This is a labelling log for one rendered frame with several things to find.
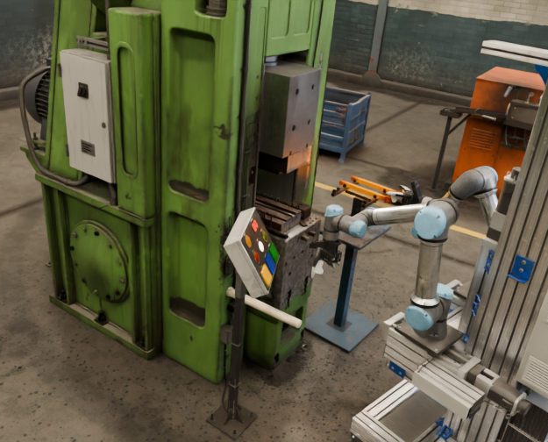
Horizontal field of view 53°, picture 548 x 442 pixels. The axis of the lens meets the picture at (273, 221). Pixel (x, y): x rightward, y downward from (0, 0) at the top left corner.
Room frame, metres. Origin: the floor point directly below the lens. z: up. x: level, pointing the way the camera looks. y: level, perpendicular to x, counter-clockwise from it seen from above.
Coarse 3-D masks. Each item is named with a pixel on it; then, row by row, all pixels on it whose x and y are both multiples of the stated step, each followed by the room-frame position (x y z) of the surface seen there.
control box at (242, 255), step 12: (240, 216) 2.27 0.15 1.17; (252, 216) 2.23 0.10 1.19; (240, 228) 2.11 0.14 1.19; (252, 228) 2.16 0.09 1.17; (264, 228) 2.29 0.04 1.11; (228, 240) 2.03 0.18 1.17; (240, 240) 1.99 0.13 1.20; (252, 240) 2.09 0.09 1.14; (264, 240) 2.22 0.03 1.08; (228, 252) 1.99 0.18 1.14; (240, 252) 1.98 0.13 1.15; (252, 252) 2.03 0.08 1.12; (264, 252) 2.15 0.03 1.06; (240, 264) 1.98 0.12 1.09; (252, 264) 1.98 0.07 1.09; (276, 264) 2.21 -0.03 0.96; (240, 276) 1.98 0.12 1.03; (252, 276) 1.98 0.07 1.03; (252, 288) 1.98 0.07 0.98; (264, 288) 1.97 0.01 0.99
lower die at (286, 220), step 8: (264, 200) 2.85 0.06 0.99; (272, 200) 2.86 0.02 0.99; (256, 208) 2.74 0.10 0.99; (264, 208) 2.75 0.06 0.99; (272, 208) 2.74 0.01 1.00; (288, 208) 2.78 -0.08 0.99; (280, 216) 2.67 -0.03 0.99; (288, 216) 2.68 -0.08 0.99; (296, 216) 2.72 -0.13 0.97; (272, 224) 2.62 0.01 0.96; (280, 224) 2.60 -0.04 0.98; (288, 224) 2.66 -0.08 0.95; (296, 224) 2.73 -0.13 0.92
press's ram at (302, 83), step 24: (288, 72) 2.65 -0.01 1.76; (312, 72) 2.72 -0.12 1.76; (264, 96) 2.62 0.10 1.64; (288, 96) 2.55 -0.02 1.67; (312, 96) 2.74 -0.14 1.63; (264, 120) 2.61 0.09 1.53; (288, 120) 2.57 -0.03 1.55; (312, 120) 2.77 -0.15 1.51; (264, 144) 2.61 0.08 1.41; (288, 144) 2.59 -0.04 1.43; (312, 144) 2.79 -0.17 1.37
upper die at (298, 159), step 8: (296, 152) 2.66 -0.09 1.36; (304, 152) 2.73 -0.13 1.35; (264, 160) 2.66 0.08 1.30; (272, 160) 2.64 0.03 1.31; (280, 160) 2.61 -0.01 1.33; (288, 160) 2.60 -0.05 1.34; (296, 160) 2.67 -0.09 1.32; (304, 160) 2.74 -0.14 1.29; (272, 168) 2.64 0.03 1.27; (280, 168) 2.61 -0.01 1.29; (288, 168) 2.61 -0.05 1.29
